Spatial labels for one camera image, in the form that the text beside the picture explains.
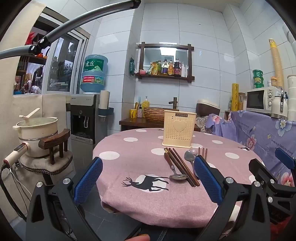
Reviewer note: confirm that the pink small bottle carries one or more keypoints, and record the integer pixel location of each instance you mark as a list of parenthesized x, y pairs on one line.
[(140, 112)]

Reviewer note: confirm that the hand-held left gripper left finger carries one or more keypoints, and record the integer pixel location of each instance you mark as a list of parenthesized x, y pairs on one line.
[(89, 179)]

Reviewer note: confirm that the blue cup holder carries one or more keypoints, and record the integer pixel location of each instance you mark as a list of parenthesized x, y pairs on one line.
[(106, 111)]

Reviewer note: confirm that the blue toothbrush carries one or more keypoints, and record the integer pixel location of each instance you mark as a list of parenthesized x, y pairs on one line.
[(139, 102)]

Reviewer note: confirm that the white bottle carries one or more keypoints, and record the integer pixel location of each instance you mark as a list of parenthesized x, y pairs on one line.
[(184, 70)]

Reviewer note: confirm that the cream ladle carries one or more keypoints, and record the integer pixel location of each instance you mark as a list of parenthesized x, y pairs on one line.
[(30, 114)]

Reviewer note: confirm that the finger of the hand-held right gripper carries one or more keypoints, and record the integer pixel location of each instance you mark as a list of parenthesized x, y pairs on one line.
[(260, 171), (285, 157)]

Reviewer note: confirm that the brown white rice cooker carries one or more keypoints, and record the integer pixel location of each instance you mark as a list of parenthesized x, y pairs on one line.
[(205, 107)]

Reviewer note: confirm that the green wall packet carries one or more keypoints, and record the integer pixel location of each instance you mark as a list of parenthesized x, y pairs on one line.
[(131, 66)]

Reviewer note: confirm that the dark wooden stool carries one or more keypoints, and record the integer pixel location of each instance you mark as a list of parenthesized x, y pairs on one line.
[(54, 141)]

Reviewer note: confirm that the woven basket sink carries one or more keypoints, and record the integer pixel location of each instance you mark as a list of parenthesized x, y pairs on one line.
[(155, 114)]

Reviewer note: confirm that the purple floral cloth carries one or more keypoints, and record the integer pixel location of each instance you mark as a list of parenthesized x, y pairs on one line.
[(254, 134)]

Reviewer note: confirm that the orange filled jar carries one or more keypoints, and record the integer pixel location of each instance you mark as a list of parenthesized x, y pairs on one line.
[(274, 81)]

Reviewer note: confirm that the window frame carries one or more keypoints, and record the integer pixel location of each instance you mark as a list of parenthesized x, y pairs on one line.
[(63, 69)]

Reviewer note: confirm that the glass jar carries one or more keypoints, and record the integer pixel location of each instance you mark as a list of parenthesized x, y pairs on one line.
[(241, 100)]

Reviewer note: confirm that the white microwave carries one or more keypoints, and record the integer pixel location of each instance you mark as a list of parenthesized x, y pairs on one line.
[(256, 99)]

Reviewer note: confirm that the quilted floral cloth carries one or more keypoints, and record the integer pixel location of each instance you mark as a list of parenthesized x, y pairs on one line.
[(201, 124)]

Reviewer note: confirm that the cream electric pot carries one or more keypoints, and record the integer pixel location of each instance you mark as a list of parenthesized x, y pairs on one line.
[(39, 129)]

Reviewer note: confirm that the wooden framed mirror shelf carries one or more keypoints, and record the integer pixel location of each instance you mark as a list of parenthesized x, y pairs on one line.
[(161, 55)]

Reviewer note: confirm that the yellow roll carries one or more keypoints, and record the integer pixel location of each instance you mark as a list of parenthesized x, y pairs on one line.
[(235, 97)]

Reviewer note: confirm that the grey water dispenser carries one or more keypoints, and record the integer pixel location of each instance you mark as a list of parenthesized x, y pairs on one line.
[(81, 102)]

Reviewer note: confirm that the tall yellow paper cup stack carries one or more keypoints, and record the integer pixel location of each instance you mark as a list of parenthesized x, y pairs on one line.
[(276, 60)]

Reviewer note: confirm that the yellow soap dispenser bottle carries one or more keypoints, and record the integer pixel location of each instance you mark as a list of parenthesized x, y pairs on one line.
[(145, 104)]

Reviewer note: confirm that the black chopstick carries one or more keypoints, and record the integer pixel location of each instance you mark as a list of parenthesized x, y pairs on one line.
[(166, 150)]

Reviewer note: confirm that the person's left hand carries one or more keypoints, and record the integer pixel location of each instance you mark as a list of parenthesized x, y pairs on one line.
[(140, 238)]

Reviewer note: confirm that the yellow seasoning packet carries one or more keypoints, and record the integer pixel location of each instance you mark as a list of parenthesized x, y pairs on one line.
[(152, 69)]

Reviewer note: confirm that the blue water bottle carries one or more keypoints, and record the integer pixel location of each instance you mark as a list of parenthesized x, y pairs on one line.
[(93, 85)]

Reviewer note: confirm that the green stacked cans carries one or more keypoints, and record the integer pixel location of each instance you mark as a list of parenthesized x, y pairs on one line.
[(258, 83)]

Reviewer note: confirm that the grey curved metal pole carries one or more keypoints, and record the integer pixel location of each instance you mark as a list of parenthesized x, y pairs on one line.
[(55, 33)]

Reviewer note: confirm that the orange toothbrush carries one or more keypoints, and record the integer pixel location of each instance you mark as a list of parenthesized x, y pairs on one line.
[(136, 106)]

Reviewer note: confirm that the bronze faucet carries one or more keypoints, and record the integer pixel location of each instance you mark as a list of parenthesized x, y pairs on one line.
[(174, 103)]

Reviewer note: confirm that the dark sauce bottle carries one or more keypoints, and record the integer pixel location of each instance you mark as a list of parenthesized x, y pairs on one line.
[(177, 68)]

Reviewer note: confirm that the yellow green bottle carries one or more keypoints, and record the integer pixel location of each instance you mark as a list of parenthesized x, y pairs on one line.
[(158, 68)]

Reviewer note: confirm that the pink small object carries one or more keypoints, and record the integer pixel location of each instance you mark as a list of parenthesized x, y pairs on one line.
[(142, 72)]

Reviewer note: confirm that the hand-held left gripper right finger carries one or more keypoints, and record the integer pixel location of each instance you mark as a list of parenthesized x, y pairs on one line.
[(207, 180)]

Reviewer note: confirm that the dark wooden cabinet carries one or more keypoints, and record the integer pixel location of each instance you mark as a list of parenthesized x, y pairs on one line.
[(131, 122)]

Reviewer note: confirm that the person's denim leg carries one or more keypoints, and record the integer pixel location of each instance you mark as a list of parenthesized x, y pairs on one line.
[(161, 235)]

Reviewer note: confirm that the beige perforated utensil holder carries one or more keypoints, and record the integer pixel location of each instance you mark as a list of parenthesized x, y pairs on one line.
[(178, 132)]

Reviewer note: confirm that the beige paper cup tube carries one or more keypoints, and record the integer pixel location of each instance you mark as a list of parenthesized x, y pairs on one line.
[(104, 98)]

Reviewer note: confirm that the white pipes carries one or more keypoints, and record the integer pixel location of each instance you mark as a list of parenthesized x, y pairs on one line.
[(289, 34)]

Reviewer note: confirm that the pink polka dot tablecloth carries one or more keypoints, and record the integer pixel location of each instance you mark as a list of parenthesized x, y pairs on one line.
[(129, 166)]

